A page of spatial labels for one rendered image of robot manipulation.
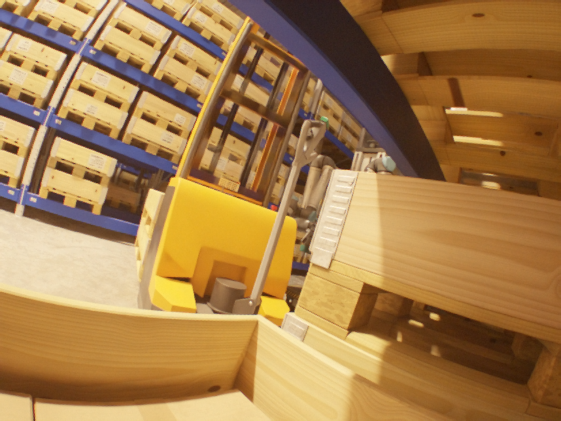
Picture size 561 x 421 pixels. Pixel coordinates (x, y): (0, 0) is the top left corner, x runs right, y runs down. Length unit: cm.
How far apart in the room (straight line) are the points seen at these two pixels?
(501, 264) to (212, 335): 48
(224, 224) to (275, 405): 111
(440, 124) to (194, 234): 119
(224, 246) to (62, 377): 118
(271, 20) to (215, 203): 119
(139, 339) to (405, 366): 43
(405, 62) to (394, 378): 65
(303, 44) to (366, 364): 54
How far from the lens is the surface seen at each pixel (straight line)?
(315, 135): 140
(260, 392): 54
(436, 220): 49
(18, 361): 43
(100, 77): 346
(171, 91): 363
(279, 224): 133
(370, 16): 53
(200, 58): 391
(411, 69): 66
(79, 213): 339
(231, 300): 139
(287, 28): 39
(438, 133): 93
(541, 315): 49
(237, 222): 150
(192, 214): 140
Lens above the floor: 79
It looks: 4 degrees up
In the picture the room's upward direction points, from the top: 18 degrees clockwise
